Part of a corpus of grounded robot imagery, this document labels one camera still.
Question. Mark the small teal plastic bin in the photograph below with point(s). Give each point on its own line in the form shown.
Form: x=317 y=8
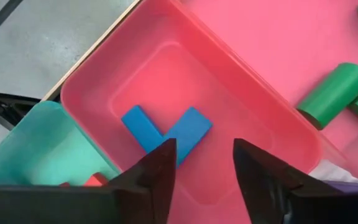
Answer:
x=42 y=149

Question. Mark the small pink plastic bin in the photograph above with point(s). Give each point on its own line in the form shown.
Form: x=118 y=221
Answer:
x=197 y=77

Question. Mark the large pink plastic bin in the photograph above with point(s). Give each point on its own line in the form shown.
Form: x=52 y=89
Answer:
x=275 y=46

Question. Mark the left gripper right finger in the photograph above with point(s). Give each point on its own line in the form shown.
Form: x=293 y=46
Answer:
x=266 y=186

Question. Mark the purple flat block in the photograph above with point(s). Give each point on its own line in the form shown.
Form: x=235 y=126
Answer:
x=353 y=186

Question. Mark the red block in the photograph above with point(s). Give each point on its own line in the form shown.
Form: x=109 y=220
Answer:
x=95 y=180
x=64 y=184

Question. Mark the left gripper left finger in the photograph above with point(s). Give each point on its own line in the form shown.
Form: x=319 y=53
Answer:
x=154 y=186

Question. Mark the green cylinder block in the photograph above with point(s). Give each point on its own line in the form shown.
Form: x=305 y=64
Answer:
x=334 y=93

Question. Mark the white glossy table mat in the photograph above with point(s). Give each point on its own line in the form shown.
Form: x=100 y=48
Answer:
x=331 y=172

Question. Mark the blue block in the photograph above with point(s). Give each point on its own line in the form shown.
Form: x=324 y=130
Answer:
x=141 y=127
x=188 y=133

